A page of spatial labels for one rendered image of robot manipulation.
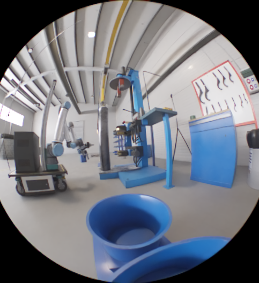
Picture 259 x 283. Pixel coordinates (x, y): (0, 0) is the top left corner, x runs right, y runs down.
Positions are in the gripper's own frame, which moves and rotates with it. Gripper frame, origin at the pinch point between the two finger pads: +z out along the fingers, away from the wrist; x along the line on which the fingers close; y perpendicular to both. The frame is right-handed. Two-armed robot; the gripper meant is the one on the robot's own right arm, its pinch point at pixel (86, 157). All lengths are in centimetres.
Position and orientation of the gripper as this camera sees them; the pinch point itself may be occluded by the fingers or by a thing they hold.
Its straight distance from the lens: 152.1
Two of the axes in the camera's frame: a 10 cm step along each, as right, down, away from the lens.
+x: 8.4, 0.3, -5.4
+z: 1.8, 9.2, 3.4
